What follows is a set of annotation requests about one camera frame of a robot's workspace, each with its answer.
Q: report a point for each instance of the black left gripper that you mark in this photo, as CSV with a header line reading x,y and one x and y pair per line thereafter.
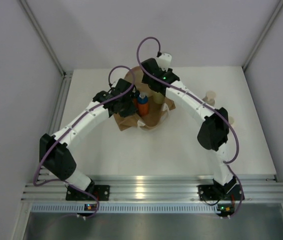
x,y
130,111

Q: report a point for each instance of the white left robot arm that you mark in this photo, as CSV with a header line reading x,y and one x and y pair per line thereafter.
x,y
55,151

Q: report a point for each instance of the orange bottle blue cap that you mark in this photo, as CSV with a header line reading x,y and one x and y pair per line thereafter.
x,y
141,102

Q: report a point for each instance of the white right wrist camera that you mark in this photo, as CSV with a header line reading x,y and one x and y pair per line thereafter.
x,y
164,60

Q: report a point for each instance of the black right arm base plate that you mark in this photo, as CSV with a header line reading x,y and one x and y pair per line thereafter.
x,y
210,193

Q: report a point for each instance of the cream pump bottle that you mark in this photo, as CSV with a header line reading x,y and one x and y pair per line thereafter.
x,y
231,121

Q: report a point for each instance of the perforated grey cable duct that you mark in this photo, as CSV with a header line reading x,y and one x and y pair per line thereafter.
x,y
125,208

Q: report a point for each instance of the yellow-green pump bottle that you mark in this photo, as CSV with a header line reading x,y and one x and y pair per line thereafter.
x,y
158,98

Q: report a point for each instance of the right aluminium frame post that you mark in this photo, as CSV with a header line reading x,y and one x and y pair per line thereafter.
x,y
263,34

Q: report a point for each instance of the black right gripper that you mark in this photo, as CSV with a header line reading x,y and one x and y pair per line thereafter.
x,y
144,80

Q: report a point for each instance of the aluminium mounting rail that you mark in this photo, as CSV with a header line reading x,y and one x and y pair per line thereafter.
x,y
184,189

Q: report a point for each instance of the left aluminium frame post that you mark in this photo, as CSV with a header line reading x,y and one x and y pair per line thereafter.
x,y
42,36

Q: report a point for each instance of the beige round pump bottle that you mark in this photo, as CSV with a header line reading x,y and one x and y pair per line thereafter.
x,y
210,97

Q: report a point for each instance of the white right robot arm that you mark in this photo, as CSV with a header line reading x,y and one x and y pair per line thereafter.
x,y
214,129

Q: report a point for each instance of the aluminium frame post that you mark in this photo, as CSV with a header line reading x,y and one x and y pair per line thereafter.
x,y
263,34
42,36

